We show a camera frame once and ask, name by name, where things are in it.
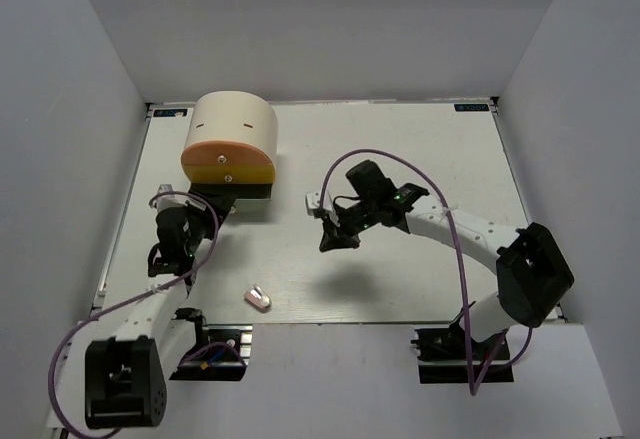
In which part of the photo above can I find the beige orange drawer container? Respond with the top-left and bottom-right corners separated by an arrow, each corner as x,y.
181,91 -> 279,201

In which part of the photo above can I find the blue right corner label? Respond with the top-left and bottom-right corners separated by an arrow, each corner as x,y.
454,103 -> 490,112

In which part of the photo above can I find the pink white eraser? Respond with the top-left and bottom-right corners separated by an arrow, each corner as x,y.
243,284 -> 272,313

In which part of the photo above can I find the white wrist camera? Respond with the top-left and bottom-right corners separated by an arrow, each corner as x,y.
149,184 -> 206,213
305,191 -> 334,219

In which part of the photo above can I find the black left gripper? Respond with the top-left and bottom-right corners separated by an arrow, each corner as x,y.
183,188 -> 237,256

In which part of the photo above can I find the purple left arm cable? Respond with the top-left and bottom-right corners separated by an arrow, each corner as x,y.
47,192 -> 221,433

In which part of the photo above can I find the blue corner label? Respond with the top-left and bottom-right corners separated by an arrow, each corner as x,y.
454,103 -> 490,112
152,108 -> 188,118

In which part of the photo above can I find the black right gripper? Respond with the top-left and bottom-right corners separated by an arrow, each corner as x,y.
320,196 -> 380,252

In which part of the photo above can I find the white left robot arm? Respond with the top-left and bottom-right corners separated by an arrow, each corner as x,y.
84,190 -> 236,430

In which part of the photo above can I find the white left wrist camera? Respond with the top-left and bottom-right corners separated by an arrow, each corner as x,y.
149,184 -> 206,213

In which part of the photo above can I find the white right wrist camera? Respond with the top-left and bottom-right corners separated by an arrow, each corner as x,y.
305,191 -> 334,219

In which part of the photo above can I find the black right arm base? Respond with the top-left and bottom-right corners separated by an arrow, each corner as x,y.
411,326 -> 514,385

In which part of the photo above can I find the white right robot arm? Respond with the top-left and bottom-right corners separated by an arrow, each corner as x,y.
305,160 -> 575,358

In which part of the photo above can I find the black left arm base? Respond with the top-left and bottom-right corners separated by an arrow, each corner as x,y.
170,308 -> 253,382

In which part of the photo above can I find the blue left corner label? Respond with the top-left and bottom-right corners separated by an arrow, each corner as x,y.
152,108 -> 188,118

